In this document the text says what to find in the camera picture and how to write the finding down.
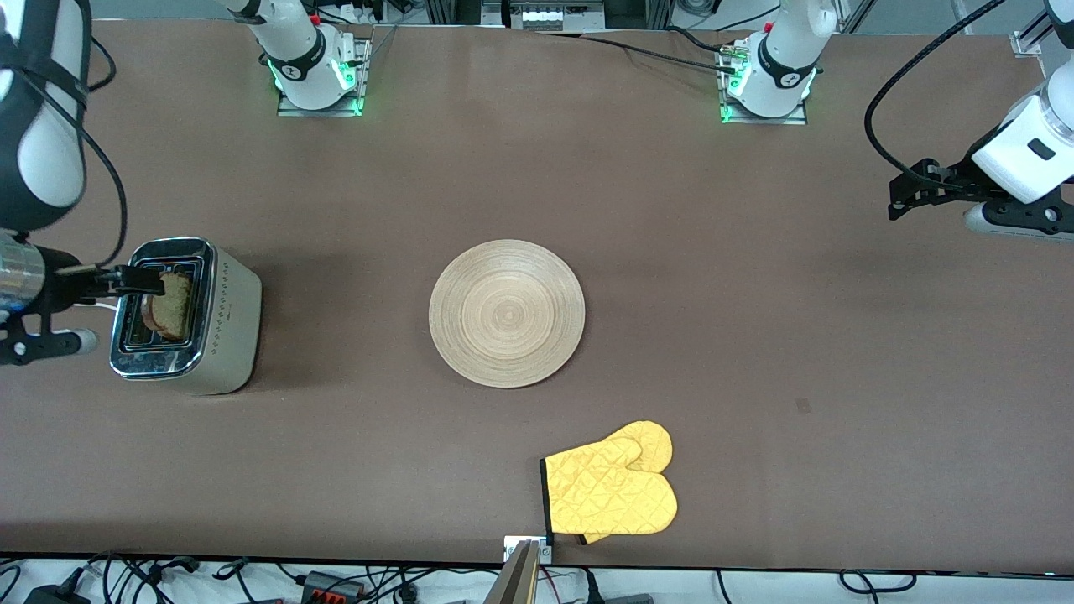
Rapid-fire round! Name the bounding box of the brown bread slice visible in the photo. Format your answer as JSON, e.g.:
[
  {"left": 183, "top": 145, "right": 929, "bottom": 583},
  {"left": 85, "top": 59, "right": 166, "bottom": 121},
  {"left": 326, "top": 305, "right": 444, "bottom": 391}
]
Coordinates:
[{"left": 141, "top": 268, "right": 193, "bottom": 341}]

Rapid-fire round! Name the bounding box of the round wooden plate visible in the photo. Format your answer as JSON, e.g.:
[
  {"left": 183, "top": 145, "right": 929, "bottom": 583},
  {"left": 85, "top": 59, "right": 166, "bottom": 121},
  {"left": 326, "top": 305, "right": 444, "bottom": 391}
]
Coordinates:
[{"left": 429, "top": 239, "right": 587, "bottom": 389}]

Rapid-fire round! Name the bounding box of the silver two-slot toaster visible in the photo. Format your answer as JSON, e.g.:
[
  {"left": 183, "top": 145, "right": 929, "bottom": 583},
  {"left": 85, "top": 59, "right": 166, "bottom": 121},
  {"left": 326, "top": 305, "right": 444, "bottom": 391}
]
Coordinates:
[{"left": 109, "top": 237, "right": 263, "bottom": 396}]

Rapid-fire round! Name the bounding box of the black power adapter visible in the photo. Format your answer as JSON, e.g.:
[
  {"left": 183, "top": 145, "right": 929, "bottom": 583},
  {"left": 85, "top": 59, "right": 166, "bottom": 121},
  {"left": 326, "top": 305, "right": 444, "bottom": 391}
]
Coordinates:
[{"left": 23, "top": 583, "right": 91, "bottom": 604}]

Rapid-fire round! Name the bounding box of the yellow quilted oven mitt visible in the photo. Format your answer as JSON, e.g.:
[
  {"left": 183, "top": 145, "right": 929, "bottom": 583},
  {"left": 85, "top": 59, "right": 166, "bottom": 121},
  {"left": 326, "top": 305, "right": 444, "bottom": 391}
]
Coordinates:
[
  {"left": 579, "top": 420, "right": 674, "bottom": 545},
  {"left": 540, "top": 435, "right": 678, "bottom": 538}
]

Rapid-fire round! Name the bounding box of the red and black connector box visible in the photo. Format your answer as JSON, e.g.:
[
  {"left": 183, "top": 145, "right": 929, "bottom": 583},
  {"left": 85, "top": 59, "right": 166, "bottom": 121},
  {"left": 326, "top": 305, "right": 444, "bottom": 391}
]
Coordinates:
[{"left": 300, "top": 570, "right": 367, "bottom": 604}]

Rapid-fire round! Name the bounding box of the grey electronics box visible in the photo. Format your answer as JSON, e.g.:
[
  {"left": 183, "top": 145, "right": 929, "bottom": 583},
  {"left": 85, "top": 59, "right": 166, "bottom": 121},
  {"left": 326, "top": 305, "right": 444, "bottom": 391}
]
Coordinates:
[{"left": 503, "top": 0, "right": 607, "bottom": 33}]

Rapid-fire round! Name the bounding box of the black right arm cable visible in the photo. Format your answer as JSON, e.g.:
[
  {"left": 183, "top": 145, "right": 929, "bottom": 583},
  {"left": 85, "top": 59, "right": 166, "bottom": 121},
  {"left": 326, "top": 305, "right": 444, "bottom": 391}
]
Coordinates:
[{"left": 17, "top": 38, "right": 128, "bottom": 269}]

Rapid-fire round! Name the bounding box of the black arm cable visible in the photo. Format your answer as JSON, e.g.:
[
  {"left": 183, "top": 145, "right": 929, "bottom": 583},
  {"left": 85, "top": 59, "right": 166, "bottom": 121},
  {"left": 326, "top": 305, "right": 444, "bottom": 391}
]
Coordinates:
[
  {"left": 864, "top": 0, "right": 1005, "bottom": 179},
  {"left": 17, "top": 38, "right": 128, "bottom": 269}
]

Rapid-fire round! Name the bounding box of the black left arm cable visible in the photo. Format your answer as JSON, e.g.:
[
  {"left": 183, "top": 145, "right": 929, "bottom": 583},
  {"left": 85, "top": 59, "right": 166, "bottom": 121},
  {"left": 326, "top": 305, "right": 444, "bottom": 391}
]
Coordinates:
[{"left": 864, "top": 0, "right": 1005, "bottom": 179}]

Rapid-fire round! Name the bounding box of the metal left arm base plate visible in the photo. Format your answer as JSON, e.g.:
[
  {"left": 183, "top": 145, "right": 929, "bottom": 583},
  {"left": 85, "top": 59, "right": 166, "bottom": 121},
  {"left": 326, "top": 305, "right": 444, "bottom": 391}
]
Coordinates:
[{"left": 719, "top": 42, "right": 809, "bottom": 126}]

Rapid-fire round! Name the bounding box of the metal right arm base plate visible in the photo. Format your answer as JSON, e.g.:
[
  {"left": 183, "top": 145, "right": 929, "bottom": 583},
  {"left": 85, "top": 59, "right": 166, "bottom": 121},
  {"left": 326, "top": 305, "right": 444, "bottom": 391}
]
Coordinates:
[{"left": 277, "top": 38, "right": 368, "bottom": 117}]

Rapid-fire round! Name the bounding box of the thick black table cable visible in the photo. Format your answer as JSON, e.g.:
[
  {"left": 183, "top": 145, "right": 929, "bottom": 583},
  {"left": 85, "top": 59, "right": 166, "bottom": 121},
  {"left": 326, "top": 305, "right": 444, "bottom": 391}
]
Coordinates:
[{"left": 667, "top": 25, "right": 724, "bottom": 54}]

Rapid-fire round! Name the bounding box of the thin black table cable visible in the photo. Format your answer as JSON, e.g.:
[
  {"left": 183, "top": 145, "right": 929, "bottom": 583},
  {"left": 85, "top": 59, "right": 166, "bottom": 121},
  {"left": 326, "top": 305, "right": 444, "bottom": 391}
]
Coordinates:
[{"left": 537, "top": 32, "right": 739, "bottom": 73}]

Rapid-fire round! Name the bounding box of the black looped floor cable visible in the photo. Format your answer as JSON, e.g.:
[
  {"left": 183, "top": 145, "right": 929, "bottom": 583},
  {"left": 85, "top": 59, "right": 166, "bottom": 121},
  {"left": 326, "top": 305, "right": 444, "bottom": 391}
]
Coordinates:
[{"left": 839, "top": 570, "right": 920, "bottom": 596}]

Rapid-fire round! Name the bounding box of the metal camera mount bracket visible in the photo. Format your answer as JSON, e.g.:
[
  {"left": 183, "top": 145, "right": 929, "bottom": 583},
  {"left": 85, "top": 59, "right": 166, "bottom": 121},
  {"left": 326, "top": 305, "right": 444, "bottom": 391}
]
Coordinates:
[{"left": 503, "top": 536, "right": 554, "bottom": 565}]

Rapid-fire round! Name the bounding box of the aluminium camera mount profile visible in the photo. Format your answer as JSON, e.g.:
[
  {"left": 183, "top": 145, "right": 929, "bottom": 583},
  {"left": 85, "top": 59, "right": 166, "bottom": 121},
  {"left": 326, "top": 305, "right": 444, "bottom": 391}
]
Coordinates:
[{"left": 484, "top": 540, "right": 543, "bottom": 604}]

